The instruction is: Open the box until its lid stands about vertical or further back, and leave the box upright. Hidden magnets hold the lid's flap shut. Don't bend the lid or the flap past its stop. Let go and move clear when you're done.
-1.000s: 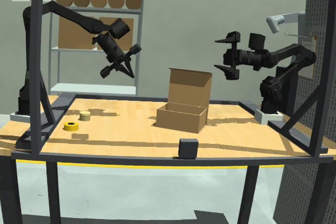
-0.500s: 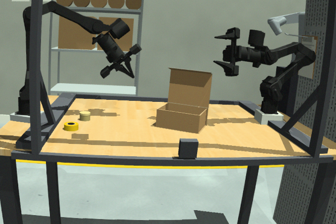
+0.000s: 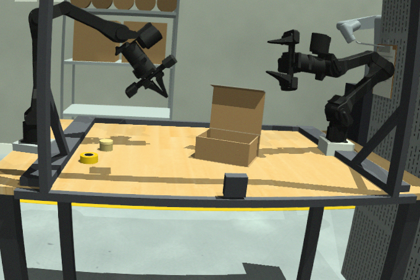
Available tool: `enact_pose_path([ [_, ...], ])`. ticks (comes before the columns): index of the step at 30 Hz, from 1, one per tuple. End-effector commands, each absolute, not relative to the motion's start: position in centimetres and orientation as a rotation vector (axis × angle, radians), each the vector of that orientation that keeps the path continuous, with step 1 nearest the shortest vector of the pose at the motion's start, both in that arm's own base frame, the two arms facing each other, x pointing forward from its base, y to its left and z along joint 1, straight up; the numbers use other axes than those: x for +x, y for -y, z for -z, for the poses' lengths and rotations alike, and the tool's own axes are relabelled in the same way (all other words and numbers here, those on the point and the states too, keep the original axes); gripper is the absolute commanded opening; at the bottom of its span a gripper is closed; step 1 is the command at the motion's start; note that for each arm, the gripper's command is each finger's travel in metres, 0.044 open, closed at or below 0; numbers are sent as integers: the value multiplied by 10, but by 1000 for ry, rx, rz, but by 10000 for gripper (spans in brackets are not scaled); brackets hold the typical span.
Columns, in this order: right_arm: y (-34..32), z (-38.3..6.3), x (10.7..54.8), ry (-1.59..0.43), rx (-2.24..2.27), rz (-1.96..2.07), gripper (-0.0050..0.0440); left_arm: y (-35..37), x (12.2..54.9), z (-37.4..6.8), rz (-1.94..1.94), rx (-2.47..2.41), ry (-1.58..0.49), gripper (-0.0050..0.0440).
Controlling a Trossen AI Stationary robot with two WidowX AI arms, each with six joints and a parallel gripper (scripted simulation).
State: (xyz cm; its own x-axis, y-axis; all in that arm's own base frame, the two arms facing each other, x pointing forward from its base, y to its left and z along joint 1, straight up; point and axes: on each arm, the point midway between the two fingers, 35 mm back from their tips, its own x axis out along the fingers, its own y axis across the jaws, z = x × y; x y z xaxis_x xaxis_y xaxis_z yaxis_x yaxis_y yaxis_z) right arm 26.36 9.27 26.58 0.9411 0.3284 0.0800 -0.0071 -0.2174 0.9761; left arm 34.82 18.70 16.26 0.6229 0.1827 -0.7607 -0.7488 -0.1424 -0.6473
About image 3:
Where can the yellow roll of tape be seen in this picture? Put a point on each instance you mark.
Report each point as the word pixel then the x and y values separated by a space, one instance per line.
pixel 88 158

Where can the white ruled paper sheet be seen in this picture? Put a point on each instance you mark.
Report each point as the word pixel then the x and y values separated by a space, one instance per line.
pixel 384 88

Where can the brown cardboard box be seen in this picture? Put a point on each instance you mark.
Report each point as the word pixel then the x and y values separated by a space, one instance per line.
pixel 235 127

